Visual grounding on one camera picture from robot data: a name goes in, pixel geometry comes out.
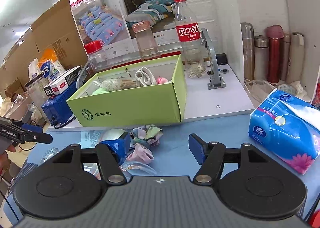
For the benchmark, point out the red thermos flask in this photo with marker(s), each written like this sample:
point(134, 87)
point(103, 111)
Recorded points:
point(275, 37)

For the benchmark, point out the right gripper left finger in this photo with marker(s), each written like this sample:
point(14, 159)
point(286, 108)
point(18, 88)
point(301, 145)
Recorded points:
point(112, 152)

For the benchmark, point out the red cap clear jar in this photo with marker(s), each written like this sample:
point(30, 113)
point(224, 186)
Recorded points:
point(97, 57)

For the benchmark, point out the white red small carton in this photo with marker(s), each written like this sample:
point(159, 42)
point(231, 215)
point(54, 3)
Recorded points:
point(61, 83)

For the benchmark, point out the pink glass bottle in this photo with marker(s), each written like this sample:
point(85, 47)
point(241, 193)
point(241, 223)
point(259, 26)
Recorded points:
point(148, 48)

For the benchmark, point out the short steel thermos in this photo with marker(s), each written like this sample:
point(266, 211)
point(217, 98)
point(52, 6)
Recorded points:
point(261, 52)

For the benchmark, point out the steel thermos flask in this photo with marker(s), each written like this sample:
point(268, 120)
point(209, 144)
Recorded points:
point(248, 49)

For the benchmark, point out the cola plastic bottle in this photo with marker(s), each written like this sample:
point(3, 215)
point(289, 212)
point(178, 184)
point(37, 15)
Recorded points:
point(189, 36)

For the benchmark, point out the blue tissue pack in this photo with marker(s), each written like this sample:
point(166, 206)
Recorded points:
point(288, 127)

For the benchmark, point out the green cardboard box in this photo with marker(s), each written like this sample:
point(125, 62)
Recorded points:
point(157, 104)

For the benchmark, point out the bedding calendar poster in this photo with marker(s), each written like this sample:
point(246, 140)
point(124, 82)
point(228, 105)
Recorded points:
point(110, 21)

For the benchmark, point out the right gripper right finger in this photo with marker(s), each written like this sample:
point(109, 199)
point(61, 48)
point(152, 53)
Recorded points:
point(209, 156)

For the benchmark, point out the green cloth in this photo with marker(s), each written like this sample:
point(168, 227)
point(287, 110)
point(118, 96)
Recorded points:
point(99, 91)

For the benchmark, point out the beige thermos flask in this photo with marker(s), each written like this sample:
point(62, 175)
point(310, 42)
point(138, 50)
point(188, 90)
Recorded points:
point(296, 57)

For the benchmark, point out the beige knitted cloth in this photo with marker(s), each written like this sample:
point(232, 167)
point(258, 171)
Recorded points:
point(116, 84)

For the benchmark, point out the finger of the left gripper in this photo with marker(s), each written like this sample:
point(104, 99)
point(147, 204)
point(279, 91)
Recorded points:
point(21, 132)

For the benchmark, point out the pastel patterned cloth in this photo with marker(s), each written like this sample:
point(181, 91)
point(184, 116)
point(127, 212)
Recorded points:
point(143, 138)

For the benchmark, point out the brown cardboard sheet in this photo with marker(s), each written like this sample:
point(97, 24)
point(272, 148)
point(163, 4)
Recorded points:
point(55, 29)

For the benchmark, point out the white towel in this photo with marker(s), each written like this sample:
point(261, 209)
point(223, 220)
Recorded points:
point(144, 77)

